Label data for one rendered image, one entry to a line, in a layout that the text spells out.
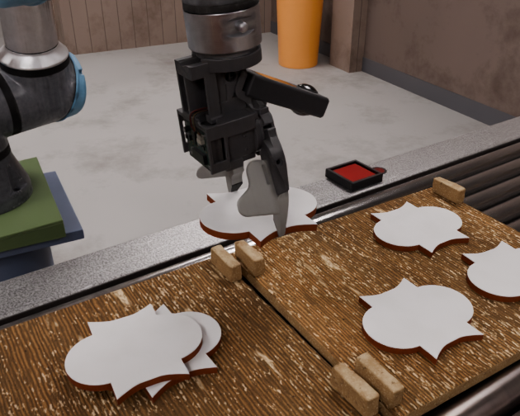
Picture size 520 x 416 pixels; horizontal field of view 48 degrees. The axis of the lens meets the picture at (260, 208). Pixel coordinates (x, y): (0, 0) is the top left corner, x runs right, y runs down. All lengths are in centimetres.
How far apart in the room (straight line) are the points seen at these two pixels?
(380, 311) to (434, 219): 25
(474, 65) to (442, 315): 354
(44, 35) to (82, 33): 478
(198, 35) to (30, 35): 51
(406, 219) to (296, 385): 38
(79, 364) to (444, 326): 42
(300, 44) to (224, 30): 453
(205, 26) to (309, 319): 37
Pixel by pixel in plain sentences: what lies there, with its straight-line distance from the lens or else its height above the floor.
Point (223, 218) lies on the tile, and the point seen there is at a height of 106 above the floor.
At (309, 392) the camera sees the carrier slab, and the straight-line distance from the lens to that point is 65.
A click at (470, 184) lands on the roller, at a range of 115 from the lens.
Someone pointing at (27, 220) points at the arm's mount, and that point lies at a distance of 107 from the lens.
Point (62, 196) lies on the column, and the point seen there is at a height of 87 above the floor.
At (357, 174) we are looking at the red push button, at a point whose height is 93.
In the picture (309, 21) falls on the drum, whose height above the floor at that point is 40.
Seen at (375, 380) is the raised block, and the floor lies 96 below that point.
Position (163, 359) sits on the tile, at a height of 96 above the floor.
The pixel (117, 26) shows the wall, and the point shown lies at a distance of 590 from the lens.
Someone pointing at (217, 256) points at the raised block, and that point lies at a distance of 80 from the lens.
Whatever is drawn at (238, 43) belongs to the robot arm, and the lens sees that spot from 58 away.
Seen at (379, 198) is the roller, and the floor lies 92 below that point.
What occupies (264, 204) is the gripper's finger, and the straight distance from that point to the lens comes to 63.
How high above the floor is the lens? 140
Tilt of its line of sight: 29 degrees down
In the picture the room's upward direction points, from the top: straight up
